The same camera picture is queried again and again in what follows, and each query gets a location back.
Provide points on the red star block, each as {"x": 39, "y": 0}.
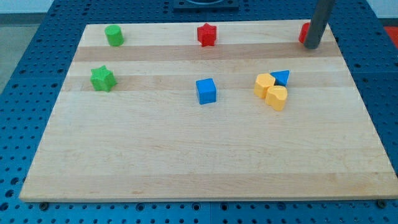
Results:
{"x": 207, "y": 34}

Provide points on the green star block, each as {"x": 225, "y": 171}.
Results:
{"x": 102, "y": 79}

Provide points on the blue cube block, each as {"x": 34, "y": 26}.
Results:
{"x": 206, "y": 91}

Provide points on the wooden board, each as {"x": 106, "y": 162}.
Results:
{"x": 149, "y": 139}

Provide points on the yellow hexagon block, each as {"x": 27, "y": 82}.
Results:
{"x": 262, "y": 83}

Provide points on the yellow heart block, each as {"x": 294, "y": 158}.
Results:
{"x": 276, "y": 97}

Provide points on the blue triangle block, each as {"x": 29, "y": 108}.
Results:
{"x": 281, "y": 77}

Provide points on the green cylinder block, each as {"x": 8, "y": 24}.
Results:
{"x": 114, "y": 35}

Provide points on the red block behind stick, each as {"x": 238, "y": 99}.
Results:
{"x": 303, "y": 32}

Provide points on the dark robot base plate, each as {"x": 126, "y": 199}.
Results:
{"x": 204, "y": 4}

